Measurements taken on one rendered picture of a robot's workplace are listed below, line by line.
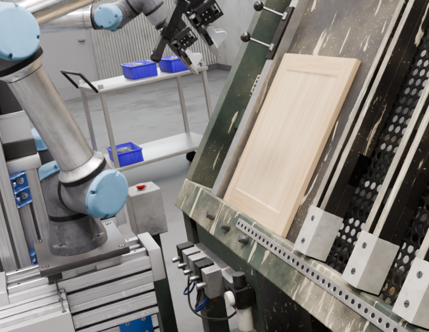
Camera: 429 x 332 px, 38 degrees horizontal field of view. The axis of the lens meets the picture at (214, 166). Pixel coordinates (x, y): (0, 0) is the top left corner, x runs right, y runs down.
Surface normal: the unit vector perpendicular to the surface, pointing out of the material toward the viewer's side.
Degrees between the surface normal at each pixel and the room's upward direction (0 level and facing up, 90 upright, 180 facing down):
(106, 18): 90
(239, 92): 90
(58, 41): 90
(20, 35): 83
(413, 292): 56
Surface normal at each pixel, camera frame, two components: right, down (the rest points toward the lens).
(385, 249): 0.38, 0.20
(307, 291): -0.84, -0.33
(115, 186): 0.74, 0.20
